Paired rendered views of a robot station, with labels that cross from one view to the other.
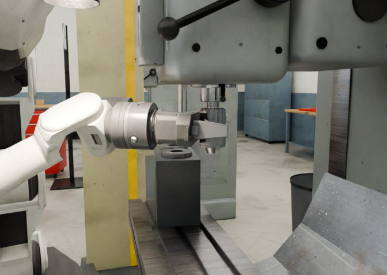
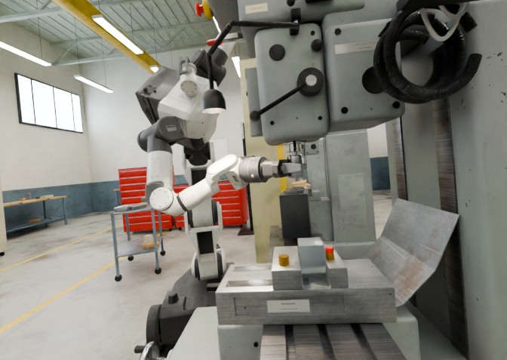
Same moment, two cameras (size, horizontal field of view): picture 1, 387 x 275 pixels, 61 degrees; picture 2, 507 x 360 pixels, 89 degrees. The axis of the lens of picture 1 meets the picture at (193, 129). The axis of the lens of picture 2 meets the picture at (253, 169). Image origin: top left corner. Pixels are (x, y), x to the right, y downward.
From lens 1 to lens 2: 29 cm
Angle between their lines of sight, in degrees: 21
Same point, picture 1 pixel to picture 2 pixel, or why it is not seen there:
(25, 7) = (203, 115)
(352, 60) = (369, 117)
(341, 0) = (354, 84)
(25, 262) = (213, 263)
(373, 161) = (419, 184)
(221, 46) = (286, 120)
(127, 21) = not seen: hidden behind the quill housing
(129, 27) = not seen: hidden behind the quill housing
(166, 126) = (268, 167)
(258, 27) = (306, 107)
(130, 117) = (250, 164)
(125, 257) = not seen: hidden behind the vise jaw
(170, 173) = (288, 203)
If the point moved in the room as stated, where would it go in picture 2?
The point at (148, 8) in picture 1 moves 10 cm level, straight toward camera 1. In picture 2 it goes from (252, 107) to (244, 99)
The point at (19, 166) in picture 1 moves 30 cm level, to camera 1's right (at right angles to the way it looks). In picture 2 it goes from (198, 193) to (284, 188)
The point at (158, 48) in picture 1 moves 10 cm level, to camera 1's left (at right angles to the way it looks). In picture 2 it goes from (259, 126) to (229, 130)
